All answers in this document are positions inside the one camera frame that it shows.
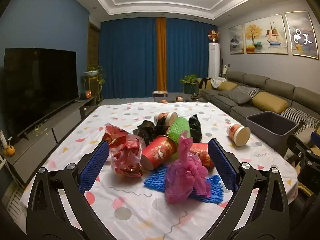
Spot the white orange paper cup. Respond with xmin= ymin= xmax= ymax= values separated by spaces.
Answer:
xmin=227 ymin=124 xmax=250 ymax=147
xmin=154 ymin=111 xmax=178 ymax=127

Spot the grey cushion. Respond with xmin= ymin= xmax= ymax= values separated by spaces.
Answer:
xmin=218 ymin=90 xmax=252 ymax=105

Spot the blue foam net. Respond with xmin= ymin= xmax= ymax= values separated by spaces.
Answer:
xmin=143 ymin=166 xmax=224 ymax=205

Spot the grey plastic bin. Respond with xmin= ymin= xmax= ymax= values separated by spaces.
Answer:
xmin=246 ymin=112 xmax=298 ymax=155

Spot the small yellow cushion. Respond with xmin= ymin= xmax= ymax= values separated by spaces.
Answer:
xmin=216 ymin=81 xmax=238 ymax=92

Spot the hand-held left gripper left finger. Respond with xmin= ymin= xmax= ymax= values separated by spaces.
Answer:
xmin=26 ymin=139 xmax=112 ymax=240

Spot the white cloth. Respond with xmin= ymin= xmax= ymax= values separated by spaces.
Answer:
xmin=211 ymin=77 xmax=227 ymax=89

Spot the black television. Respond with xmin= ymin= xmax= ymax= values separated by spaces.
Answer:
xmin=3 ymin=47 xmax=77 ymax=137

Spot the small grey framed painting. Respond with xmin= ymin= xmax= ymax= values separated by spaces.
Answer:
xmin=229 ymin=24 xmax=245 ymax=55

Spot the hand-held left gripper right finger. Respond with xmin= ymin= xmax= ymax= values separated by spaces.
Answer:
xmin=207 ymin=138 xmax=290 ymax=240

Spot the grey sofa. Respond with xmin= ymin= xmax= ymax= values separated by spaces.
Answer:
xmin=200 ymin=70 xmax=320 ymax=140

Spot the white patterned tablecloth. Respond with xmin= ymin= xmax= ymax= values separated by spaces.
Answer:
xmin=20 ymin=102 xmax=299 ymax=240

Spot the white standing air conditioner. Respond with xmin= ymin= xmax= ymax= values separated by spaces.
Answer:
xmin=208 ymin=42 xmax=220 ymax=78

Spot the grey television cabinet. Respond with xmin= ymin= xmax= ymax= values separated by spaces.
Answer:
xmin=0 ymin=96 xmax=98 ymax=188

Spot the orange curtain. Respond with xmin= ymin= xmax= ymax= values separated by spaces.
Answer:
xmin=156 ymin=17 xmax=167 ymax=90

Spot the red white plastic bag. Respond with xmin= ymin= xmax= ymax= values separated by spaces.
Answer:
xmin=104 ymin=124 xmax=148 ymax=178

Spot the large yellow cushion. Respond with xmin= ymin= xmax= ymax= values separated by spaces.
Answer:
xmin=252 ymin=91 xmax=288 ymax=115

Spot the purple framed painting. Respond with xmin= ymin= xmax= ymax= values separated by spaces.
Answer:
xmin=284 ymin=11 xmax=319 ymax=60

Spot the brown wooden panel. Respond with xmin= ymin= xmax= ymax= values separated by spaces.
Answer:
xmin=87 ymin=21 xmax=101 ymax=98

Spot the printed box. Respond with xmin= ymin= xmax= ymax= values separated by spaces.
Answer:
xmin=152 ymin=90 xmax=168 ymax=102

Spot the potted plant on stand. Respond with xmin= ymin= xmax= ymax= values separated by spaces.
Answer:
xmin=84 ymin=65 xmax=105 ymax=105

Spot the tall black plastic bag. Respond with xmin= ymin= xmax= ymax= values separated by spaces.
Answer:
xmin=188 ymin=114 xmax=202 ymax=142

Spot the pink plastic bag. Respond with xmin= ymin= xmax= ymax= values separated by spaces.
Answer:
xmin=165 ymin=131 xmax=212 ymax=204

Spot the green potted plant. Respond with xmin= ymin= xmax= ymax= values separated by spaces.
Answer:
xmin=179 ymin=74 xmax=199 ymax=94

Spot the blue curtain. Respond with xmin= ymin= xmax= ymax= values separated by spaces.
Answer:
xmin=165 ymin=19 xmax=218 ymax=95
xmin=100 ymin=17 xmax=158 ymax=100

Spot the green foam net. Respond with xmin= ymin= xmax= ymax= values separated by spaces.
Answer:
xmin=167 ymin=116 xmax=191 ymax=143

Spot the black white patterned cushion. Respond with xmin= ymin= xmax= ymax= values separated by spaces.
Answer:
xmin=234 ymin=85 xmax=260 ymax=99
xmin=280 ymin=106 xmax=320 ymax=130

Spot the large red paper cup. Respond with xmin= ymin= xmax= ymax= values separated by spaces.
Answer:
xmin=141 ymin=135 xmax=178 ymax=172

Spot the orange red wrapper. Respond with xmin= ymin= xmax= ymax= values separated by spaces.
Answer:
xmin=189 ymin=142 xmax=215 ymax=169

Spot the sailboat framed painting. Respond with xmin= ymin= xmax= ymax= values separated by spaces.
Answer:
xmin=244 ymin=14 xmax=288 ymax=55

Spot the orange flower decoration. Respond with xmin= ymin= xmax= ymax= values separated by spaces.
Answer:
xmin=208 ymin=29 xmax=220 ymax=43

